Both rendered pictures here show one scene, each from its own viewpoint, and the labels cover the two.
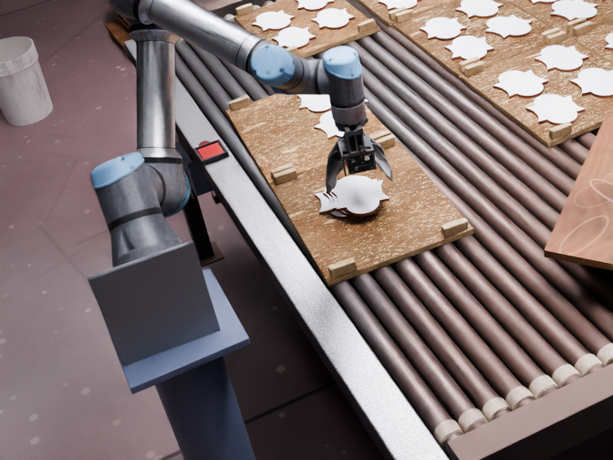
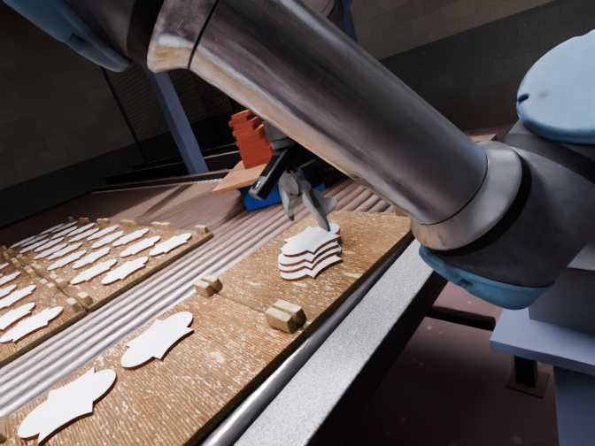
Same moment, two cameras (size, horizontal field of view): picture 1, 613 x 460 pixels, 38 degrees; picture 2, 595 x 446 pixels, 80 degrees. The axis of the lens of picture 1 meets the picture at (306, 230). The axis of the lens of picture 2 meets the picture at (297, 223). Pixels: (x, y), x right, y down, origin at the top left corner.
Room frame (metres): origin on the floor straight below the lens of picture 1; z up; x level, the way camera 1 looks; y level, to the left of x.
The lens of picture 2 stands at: (1.97, 0.51, 1.28)
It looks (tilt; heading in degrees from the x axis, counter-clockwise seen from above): 20 degrees down; 245
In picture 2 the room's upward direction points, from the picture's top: 19 degrees counter-clockwise
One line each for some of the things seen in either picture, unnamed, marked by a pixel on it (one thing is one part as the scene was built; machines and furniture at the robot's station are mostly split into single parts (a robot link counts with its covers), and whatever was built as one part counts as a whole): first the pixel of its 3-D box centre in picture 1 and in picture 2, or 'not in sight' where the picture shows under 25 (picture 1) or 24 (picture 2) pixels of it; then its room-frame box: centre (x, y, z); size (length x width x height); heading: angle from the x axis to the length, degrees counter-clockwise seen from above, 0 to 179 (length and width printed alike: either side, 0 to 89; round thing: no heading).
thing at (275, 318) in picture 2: (282, 172); (280, 319); (1.83, 0.03, 0.95); 0.06 x 0.02 x 0.03; 103
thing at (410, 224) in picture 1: (366, 207); (313, 253); (1.65, -0.15, 0.93); 0.41 x 0.35 x 0.02; 12
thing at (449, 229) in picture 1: (454, 227); not in sight; (1.49, -0.32, 0.95); 0.06 x 0.02 x 0.03; 102
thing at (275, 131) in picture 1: (306, 126); (147, 382); (2.05, -0.06, 0.93); 0.41 x 0.35 x 0.02; 13
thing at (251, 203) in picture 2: not in sight; (284, 177); (1.37, -0.74, 0.97); 0.31 x 0.31 x 0.10; 55
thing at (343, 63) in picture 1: (342, 76); not in sight; (1.63, -0.14, 1.29); 0.09 x 0.08 x 0.11; 66
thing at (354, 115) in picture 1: (350, 109); (282, 126); (1.63, -0.14, 1.21); 0.08 x 0.08 x 0.05
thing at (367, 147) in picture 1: (354, 141); (298, 164); (1.62, -0.14, 1.13); 0.09 x 0.08 x 0.12; 1
